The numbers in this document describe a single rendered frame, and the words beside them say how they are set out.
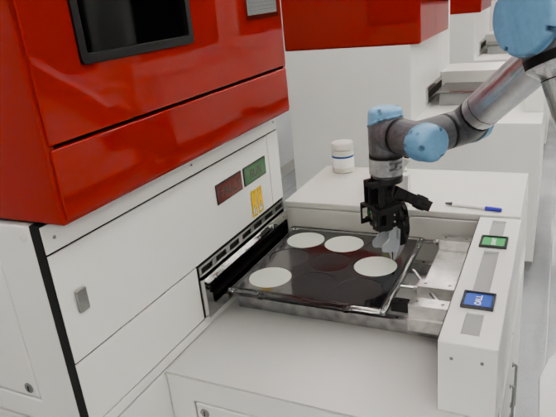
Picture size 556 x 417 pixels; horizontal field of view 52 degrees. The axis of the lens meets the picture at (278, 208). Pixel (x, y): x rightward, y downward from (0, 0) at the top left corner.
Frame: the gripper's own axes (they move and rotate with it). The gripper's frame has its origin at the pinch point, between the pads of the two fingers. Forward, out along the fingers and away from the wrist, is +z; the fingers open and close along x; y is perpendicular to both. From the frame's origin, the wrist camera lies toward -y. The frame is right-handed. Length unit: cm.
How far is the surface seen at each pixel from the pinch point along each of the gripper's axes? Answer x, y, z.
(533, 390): -22, -82, 91
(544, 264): -88, -171, 91
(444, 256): 3.3, -12.1, 3.2
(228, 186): -21.3, 31.5, -19.1
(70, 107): 10, 66, -47
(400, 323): 15.3, 11.5, 6.9
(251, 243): -23.8, 26.6, -2.1
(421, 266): -1.8, -9.3, 7.1
